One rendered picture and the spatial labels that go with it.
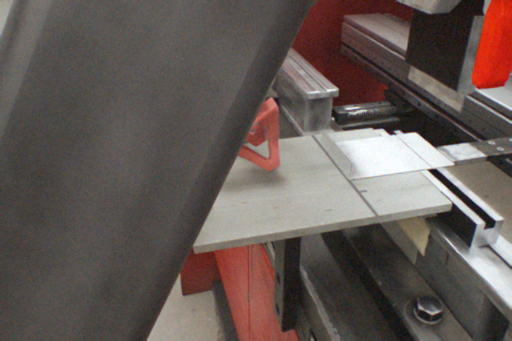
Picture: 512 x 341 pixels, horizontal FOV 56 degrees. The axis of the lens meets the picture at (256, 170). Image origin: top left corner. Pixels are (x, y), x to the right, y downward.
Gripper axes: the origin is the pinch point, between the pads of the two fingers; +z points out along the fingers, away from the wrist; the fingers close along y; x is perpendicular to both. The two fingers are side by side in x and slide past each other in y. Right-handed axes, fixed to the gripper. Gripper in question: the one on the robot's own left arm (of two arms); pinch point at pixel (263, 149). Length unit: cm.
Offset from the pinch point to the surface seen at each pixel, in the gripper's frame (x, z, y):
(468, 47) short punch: -21.3, -1.6, -6.1
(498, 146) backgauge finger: -24.2, 16.3, -1.6
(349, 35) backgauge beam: -31, 28, 68
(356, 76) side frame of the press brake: -33, 49, 84
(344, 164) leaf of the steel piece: -6.6, 5.7, -2.3
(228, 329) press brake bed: 43, 89, 60
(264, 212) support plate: 3.0, 1.7, -7.1
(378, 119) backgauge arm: -23, 35, 41
